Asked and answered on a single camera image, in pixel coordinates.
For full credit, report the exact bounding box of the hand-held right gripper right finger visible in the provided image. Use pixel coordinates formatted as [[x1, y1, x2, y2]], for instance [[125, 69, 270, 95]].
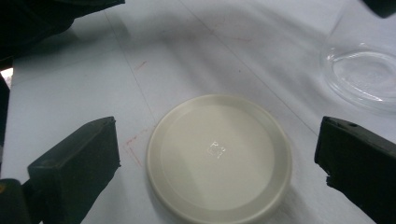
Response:
[[314, 116, 396, 224]]

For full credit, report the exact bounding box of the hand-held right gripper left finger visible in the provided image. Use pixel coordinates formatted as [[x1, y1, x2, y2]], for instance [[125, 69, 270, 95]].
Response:
[[21, 116, 121, 224]]

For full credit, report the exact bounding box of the clear glass dish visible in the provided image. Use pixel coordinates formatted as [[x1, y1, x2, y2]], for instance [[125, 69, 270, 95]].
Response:
[[320, 2, 396, 117]]

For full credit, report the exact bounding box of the round white plastic lid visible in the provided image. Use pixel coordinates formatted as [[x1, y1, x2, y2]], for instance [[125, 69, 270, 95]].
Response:
[[146, 93, 293, 224]]

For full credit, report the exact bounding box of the dark cloth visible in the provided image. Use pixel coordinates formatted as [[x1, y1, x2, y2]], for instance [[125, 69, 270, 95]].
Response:
[[0, 0, 126, 62]]

